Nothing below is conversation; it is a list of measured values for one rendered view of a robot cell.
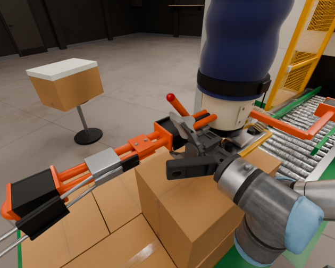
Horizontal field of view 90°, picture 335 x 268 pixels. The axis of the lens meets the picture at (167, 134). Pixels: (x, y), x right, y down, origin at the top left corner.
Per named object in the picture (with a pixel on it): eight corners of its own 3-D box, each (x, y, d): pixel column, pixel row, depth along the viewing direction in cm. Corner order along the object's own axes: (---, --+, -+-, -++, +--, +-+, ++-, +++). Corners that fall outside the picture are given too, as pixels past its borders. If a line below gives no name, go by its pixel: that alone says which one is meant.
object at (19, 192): (61, 178, 40) (53, 164, 37) (69, 201, 36) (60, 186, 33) (19, 198, 36) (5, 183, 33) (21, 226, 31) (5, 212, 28)
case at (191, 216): (208, 167, 132) (217, 124, 108) (256, 206, 106) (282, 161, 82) (141, 211, 103) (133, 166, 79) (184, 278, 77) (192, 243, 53)
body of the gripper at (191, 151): (202, 147, 51) (236, 172, 43) (181, 160, 47) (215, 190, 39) (205, 126, 46) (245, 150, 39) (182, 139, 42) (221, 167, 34)
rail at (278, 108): (303, 98, 264) (309, 86, 252) (307, 99, 260) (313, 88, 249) (199, 164, 153) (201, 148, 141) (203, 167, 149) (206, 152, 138)
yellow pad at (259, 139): (250, 125, 77) (253, 116, 74) (271, 136, 70) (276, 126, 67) (197, 158, 60) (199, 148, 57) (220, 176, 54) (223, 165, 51)
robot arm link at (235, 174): (228, 209, 36) (240, 181, 30) (211, 193, 39) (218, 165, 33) (251, 187, 41) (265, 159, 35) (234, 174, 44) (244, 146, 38)
